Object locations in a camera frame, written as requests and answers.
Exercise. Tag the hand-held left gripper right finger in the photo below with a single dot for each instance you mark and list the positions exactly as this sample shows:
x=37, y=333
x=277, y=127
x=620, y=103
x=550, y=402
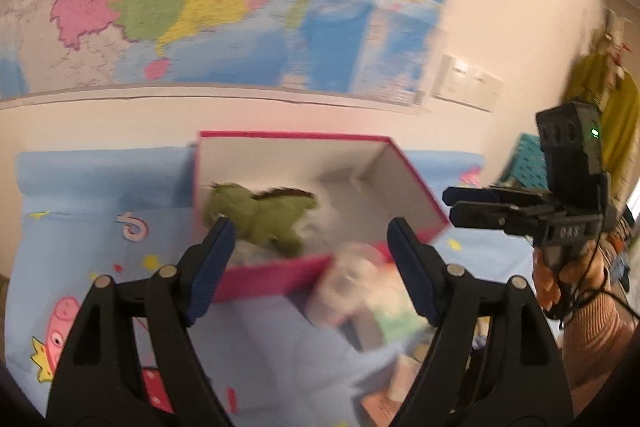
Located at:
x=410, y=272

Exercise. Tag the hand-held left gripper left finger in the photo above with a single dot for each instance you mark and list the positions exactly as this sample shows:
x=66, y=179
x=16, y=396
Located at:
x=214, y=269

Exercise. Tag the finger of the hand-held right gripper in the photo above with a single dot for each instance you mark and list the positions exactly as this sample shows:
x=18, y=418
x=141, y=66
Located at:
x=485, y=217
x=475, y=194

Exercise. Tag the pink cardboard box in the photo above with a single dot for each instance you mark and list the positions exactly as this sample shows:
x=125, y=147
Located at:
x=280, y=279

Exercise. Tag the peach spout pouch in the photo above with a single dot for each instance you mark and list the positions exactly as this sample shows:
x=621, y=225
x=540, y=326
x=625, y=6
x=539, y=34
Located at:
x=345, y=292

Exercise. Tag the green plush toy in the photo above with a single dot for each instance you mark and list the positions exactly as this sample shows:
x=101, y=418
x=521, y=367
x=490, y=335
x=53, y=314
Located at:
x=260, y=217

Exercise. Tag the person's right forearm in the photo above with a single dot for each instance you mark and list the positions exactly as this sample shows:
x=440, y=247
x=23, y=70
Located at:
x=600, y=347

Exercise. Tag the person's right hand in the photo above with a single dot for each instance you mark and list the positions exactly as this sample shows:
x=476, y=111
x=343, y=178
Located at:
x=547, y=289

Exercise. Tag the teal plastic basket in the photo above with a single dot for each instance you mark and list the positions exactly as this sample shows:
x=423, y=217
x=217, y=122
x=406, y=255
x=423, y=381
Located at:
x=525, y=162

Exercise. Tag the yellow garment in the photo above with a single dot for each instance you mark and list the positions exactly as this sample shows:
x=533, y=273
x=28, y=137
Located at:
x=617, y=117

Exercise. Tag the colourful picture book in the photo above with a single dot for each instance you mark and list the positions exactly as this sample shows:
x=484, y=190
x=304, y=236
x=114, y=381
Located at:
x=407, y=377

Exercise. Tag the blue printed blanket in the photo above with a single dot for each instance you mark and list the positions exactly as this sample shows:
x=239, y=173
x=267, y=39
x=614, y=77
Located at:
x=75, y=217

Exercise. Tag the white wall socket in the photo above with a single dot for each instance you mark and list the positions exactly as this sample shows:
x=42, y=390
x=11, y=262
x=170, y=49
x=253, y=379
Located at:
x=485, y=89
x=454, y=77

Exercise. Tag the colourful wall map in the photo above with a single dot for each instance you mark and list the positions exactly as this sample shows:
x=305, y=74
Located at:
x=200, y=7

